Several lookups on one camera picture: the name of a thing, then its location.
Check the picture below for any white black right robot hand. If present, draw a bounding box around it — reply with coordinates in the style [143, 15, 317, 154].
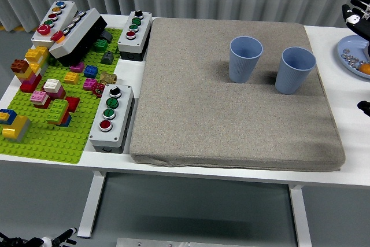
[342, 0, 370, 41]

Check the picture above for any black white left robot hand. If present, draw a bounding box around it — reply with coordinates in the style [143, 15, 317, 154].
[0, 227, 78, 247]

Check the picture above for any blue ribbed plastic cup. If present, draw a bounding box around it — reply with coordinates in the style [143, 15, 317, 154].
[229, 36, 264, 83]
[275, 46, 317, 95]

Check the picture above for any blue plate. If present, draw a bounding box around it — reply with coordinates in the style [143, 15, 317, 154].
[337, 35, 370, 79]

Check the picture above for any white table leg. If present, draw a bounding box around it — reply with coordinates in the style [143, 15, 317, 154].
[77, 171, 107, 238]
[288, 185, 313, 247]

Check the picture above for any green studded building baseplate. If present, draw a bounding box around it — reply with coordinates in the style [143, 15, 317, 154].
[0, 27, 124, 165]

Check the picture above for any grey building brick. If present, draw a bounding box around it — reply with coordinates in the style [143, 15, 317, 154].
[10, 119, 32, 143]

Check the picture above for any blue building brick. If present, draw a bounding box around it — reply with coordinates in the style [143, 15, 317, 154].
[60, 113, 73, 128]
[83, 65, 99, 79]
[0, 108, 17, 124]

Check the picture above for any large yellow building brick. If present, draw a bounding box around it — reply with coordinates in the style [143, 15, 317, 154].
[1, 115, 29, 139]

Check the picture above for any green building brick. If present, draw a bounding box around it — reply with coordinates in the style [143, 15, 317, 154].
[94, 39, 109, 53]
[46, 98, 70, 123]

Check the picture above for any grey four-button control box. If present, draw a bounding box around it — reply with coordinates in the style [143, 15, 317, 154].
[117, 10, 153, 62]
[88, 83, 135, 154]

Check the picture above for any red building brick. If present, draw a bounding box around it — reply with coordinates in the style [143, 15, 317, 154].
[34, 99, 52, 110]
[19, 80, 42, 94]
[65, 96, 81, 112]

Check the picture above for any magenta building brick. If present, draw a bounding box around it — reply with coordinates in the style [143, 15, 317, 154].
[69, 61, 85, 73]
[83, 78, 98, 91]
[45, 86, 67, 100]
[17, 72, 43, 86]

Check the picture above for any pink building brick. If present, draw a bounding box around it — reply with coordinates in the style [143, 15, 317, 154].
[30, 90, 49, 104]

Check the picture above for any white building brick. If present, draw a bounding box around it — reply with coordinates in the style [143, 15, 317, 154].
[43, 78, 63, 92]
[36, 55, 50, 76]

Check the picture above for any brown building brick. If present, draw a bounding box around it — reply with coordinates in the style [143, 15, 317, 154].
[10, 58, 29, 73]

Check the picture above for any grey-brown fabric mat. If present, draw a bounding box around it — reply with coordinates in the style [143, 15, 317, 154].
[129, 17, 346, 172]

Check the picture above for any dark grey sloped brick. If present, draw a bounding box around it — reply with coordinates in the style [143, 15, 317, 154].
[100, 51, 114, 65]

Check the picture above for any grey control box black base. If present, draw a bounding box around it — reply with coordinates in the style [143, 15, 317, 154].
[49, 8, 108, 66]

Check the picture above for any white five-button control box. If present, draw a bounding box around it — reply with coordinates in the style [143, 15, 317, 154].
[31, 0, 79, 49]

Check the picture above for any brass valve with red handle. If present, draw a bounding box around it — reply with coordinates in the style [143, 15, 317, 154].
[92, 71, 118, 97]

